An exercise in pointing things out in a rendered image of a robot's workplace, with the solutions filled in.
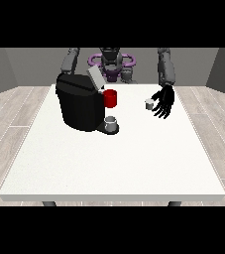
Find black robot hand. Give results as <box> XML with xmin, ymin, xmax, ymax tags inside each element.
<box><xmin>151</xmin><ymin>84</ymin><xmax>176</xmax><ymax>120</ymax></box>

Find small grey coffee pod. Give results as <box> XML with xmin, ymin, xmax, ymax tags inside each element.
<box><xmin>145</xmin><ymin>98</ymin><xmax>155</xmax><ymax>111</ymax></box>

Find red pod holder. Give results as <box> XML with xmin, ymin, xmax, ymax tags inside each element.
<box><xmin>103</xmin><ymin>88</ymin><xmax>118</xmax><ymax>109</ymax></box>

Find pale grey machine lid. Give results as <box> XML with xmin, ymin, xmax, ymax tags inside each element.
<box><xmin>86</xmin><ymin>64</ymin><xmax>106</xmax><ymax>90</ymax></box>

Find black coffee machine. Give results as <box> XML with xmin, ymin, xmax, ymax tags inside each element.
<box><xmin>55</xmin><ymin>72</ymin><xmax>121</xmax><ymax>136</ymax></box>

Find small grey cup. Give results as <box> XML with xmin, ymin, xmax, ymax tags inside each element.
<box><xmin>104</xmin><ymin>115</ymin><xmax>119</xmax><ymax>133</ymax></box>

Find grey robot trunk purple rings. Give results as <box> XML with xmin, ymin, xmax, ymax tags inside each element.
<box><xmin>87</xmin><ymin>48</ymin><xmax>139</xmax><ymax>85</ymax></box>

